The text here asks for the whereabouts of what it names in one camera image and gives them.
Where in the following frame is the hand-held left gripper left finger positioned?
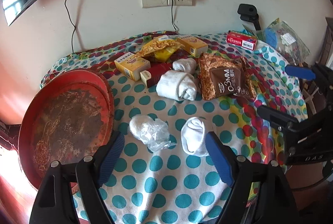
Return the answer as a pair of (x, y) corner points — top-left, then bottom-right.
(29, 132), (126, 224)

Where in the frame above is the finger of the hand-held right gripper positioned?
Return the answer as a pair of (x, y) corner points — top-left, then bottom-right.
(285, 61), (333, 94)
(257, 105), (299, 133)

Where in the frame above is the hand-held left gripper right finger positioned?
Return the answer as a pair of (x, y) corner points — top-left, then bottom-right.
(205, 132), (299, 224)

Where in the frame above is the round red metal tray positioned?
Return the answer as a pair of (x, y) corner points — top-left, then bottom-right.
(18, 69), (115, 189)

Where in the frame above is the brown snack packet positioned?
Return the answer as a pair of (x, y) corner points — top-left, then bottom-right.
(199, 52), (257, 102)

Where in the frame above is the large white sock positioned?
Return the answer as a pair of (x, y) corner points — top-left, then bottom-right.
(156, 70), (198, 101)

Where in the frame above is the small white sock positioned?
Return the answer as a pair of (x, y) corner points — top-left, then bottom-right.
(172, 57), (197, 75)

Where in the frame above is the clear plastic bag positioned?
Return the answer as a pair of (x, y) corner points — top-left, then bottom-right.
(260, 18), (311, 63)

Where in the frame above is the polka-dot tablecloth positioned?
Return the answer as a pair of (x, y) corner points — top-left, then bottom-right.
(40, 30), (309, 224)

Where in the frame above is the small red barcode box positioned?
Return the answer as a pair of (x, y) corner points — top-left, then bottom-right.
(226, 31), (258, 50)

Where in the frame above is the dark red box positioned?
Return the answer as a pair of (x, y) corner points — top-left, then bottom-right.
(140, 63), (174, 88)

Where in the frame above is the yellow cardboard box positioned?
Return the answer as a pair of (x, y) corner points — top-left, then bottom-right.
(177, 35), (209, 56)
(114, 52), (151, 81)

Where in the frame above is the dark wooden furniture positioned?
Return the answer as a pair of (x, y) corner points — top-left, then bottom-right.
(0, 122), (21, 152)

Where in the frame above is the yellow snack packet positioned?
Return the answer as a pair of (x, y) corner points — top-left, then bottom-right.
(137, 38), (185, 63)

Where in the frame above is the wooden frame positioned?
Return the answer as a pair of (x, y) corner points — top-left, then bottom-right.
(299, 78), (317, 116)

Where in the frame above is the black clamp mount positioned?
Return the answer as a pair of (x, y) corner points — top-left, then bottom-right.
(237, 4), (261, 31)

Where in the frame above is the black adapter cable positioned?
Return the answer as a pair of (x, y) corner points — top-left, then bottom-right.
(170, 0), (180, 32)

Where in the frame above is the thin black cable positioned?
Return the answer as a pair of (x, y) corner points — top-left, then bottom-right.
(65, 0), (85, 53)

